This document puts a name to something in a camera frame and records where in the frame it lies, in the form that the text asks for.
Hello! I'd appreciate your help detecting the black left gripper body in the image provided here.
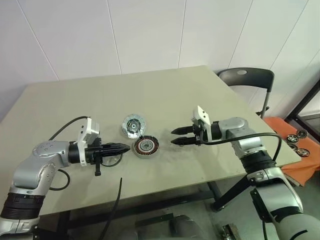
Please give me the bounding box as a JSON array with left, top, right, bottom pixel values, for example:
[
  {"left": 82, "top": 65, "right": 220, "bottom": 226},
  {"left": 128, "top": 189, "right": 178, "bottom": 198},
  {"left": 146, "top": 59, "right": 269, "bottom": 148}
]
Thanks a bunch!
[{"left": 84, "top": 136, "right": 104, "bottom": 178}]

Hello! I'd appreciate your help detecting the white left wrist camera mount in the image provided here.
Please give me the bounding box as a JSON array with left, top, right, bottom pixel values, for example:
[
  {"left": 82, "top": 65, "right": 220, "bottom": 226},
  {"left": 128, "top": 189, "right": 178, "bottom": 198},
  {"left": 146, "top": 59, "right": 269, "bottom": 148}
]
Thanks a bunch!
[{"left": 77, "top": 117, "right": 101, "bottom": 167}]

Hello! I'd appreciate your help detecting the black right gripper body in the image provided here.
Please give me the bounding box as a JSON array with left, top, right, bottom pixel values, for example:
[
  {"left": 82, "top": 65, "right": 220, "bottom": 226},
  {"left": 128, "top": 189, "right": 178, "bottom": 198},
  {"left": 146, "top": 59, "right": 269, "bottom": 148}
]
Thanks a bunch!
[{"left": 191, "top": 121, "right": 209, "bottom": 147}]

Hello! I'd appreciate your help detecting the orange cloth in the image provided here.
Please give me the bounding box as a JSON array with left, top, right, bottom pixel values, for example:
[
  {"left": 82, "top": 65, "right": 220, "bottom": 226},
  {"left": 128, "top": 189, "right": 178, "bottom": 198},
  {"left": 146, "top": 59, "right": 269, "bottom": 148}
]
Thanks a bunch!
[{"left": 263, "top": 116, "right": 320, "bottom": 187}]

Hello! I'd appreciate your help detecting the thin black dangling cable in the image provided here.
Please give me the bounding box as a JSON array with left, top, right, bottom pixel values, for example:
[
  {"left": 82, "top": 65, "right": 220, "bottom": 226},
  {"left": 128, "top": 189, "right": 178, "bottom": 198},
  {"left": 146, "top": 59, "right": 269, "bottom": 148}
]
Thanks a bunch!
[{"left": 99, "top": 176, "right": 124, "bottom": 240}]

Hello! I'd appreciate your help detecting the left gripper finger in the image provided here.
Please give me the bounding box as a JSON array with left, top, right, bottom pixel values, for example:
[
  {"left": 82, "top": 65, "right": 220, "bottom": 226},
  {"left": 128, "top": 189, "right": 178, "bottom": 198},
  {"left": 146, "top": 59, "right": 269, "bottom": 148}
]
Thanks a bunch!
[
  {"left": 101, "top": 142, "right": 131, "bottom": 150},
  {"left": 101, "top": 148, "right": 131, "bottom": 156}
]

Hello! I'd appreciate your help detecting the black table frame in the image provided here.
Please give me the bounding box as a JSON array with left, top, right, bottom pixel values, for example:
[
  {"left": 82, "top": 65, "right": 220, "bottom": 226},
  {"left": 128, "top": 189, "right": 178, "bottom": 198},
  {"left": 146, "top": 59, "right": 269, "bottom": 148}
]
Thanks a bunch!
[{"left": 37, "top": 174, "right": 251, "bottom": 240}]

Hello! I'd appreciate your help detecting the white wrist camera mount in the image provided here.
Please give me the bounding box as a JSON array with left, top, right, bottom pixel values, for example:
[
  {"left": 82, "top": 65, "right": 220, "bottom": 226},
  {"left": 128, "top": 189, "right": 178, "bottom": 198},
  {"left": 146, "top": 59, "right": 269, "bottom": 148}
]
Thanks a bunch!
[
  {"left": 77, "top": 117, "right": 101, "bottom": 167},
  {"left": 191, "top": 105, "right": 213, "bottom": 143}
]

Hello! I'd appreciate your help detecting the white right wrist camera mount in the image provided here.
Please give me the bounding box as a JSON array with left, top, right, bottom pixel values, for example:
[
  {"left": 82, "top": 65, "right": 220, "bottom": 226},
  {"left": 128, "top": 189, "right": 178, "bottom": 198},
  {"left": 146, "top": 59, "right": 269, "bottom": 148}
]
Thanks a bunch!
[{"left": 191, "top": 105, "right": 213, "bottom": 143}]

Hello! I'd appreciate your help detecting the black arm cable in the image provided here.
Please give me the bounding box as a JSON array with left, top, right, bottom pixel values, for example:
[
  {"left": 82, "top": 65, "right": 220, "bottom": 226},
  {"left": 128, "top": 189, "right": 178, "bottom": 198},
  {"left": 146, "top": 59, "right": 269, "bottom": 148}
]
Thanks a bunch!
[
  {"left": 198, "top": 132, "right": 283, "bottom": 163},
  {"left": 48, "top": 115, "right": 91, "bottom": 193}
]

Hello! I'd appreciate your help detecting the dark grey rounded shape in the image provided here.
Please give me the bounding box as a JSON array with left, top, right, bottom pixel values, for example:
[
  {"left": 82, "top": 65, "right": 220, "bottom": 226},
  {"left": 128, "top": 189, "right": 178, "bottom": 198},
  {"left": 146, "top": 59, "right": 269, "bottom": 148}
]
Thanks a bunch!
[{"left": 169, "top": 214, "right": 209, "bottom": 240}]

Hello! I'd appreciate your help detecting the small metal bracket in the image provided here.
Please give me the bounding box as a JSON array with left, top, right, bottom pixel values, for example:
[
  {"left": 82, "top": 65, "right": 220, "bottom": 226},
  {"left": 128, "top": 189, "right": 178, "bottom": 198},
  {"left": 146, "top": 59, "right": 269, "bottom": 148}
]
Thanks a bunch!
[{"left": 218, "top": 223, "right": 238, "bottom": 240}]

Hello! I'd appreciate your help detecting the silver spoked motor rotor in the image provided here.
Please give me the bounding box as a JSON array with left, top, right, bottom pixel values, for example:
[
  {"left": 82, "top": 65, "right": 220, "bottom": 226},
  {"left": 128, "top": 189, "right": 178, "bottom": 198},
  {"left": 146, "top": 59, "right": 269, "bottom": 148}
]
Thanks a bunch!
[{"left": 101, "top": 152, "right": 124, "bottom": 168}]

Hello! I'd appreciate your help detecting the motor stator with copper coils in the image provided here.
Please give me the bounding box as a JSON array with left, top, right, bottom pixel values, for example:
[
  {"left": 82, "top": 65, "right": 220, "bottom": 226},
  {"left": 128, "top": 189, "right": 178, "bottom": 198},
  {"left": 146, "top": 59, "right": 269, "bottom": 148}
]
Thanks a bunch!
[{"left": 131, "top": 134, "right": 161, "bottom": 160}]

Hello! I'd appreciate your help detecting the black metal rack frame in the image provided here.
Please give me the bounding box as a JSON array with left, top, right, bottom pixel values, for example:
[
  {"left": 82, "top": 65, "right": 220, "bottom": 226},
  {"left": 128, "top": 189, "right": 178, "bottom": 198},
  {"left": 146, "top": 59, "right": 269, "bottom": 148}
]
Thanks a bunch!
[{"left": 284, "top": 72, "right": 320, "bottom": 131}]

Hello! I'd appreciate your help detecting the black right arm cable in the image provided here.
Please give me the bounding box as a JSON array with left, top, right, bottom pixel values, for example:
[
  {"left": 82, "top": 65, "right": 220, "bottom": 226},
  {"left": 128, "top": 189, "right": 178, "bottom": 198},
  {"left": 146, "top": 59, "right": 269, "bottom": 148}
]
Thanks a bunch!
[{"left": 198, "top": 132, "right": 283, "bottom": 163}]

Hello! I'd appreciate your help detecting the black plastic chair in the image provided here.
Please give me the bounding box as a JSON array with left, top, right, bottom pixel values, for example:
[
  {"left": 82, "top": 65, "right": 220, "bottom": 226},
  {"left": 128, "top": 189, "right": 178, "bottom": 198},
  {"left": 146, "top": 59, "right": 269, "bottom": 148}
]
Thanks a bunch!
[{"left": 216, "top": 67, "right": 275, "bottom": 120}]

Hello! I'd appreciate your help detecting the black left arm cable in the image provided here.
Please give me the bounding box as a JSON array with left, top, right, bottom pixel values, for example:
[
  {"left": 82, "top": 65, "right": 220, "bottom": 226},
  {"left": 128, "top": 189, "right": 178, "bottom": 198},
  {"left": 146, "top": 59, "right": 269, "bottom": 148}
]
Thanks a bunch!
[{"left": 48, "top": 115, "right": 91, "bottom": 193}]

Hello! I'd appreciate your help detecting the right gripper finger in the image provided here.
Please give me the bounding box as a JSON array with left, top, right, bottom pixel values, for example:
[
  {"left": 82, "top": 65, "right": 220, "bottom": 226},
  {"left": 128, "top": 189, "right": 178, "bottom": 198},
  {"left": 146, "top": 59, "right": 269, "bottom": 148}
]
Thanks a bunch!
[
  {"left": 170, "top": 136, "right": 198, "bottom": 146},
  {"left": 172, "top": 126, "right": 194, "bottom": 135}
]

